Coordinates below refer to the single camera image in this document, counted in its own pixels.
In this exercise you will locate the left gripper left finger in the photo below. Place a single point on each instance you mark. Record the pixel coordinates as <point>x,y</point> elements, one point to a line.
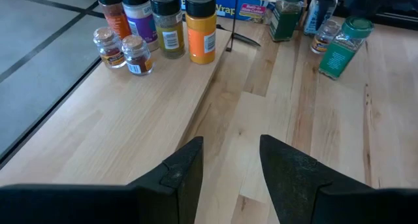
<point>98,204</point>

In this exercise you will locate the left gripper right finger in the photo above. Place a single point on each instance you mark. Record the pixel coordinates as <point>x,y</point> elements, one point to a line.
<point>310,194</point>

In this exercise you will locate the small cork-lid glass spice jar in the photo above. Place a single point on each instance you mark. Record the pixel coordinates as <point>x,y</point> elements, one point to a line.
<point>323,41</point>
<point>137,59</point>
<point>109,51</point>

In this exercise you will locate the blue-white box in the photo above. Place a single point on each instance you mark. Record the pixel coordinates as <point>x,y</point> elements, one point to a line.
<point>311,18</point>

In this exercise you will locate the olive black-lid spice bottle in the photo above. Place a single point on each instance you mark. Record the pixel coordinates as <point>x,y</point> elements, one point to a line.
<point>170,38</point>

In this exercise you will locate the purple label black-lid spice bottle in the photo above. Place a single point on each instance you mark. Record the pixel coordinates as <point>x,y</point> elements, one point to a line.
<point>142,25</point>

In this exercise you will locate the red-orange label black-lid spice bottle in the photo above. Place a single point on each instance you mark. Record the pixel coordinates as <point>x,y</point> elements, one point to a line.
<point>116,18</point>

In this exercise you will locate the yellow black-lid spice bottle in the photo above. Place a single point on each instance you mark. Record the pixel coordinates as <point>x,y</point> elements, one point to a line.
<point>200,41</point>

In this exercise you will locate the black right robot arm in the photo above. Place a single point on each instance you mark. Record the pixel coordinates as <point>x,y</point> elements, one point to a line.
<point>365,0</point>

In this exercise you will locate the black kitchen knife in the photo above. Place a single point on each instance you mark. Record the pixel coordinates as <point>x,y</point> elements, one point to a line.
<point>246,39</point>

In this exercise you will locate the blue plastic wrap box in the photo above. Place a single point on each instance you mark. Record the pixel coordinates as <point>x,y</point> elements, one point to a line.
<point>225,8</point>

